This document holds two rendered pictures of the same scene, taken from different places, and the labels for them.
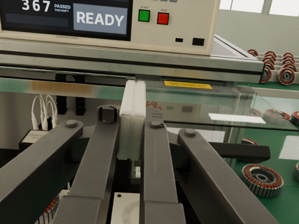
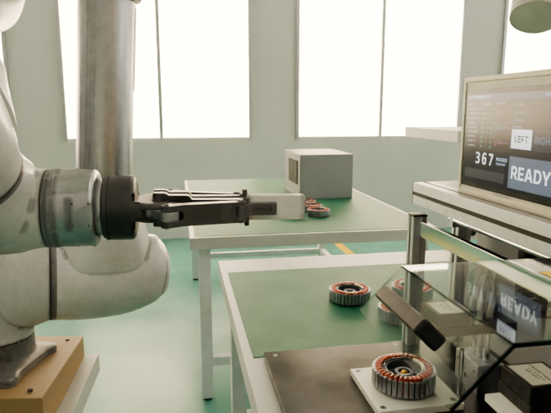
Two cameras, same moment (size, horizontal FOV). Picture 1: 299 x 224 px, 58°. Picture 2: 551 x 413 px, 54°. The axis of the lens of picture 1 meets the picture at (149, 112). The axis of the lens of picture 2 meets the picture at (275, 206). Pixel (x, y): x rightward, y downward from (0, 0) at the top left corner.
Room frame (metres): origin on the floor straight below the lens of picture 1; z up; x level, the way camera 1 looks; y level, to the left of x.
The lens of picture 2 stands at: (0.10, -0.63, 1.26)
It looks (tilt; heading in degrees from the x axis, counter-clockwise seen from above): 10 degrees down; 84
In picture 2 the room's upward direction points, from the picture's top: straight up
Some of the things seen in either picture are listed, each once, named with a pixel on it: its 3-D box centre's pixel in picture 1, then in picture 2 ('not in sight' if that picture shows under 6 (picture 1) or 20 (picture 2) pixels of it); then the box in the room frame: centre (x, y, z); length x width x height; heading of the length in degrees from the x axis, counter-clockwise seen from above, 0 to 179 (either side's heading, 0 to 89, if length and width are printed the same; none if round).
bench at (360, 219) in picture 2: not in sight; (280, 259); (0.46, 2.49, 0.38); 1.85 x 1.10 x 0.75; 94
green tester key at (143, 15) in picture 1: (143, 15); not in sight; (0.56, 0.03, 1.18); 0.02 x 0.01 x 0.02; 94
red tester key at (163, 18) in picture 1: (163, 18); not in sight; (0.57, -0.01, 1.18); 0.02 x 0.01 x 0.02; 94
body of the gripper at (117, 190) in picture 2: not in sight; (143, 207); (0.01, 0.00, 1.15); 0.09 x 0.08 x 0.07; 3
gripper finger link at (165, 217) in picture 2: not in sight; (157, 213); (0.03, -0.03, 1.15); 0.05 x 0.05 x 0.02; 2
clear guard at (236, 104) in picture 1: (199, 112); (533, 315); (0.45, -0.09, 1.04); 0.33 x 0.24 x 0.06; 4
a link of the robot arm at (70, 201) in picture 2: not in sight; (78, 207); (-0.06, 0.00, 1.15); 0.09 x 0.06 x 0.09; 93
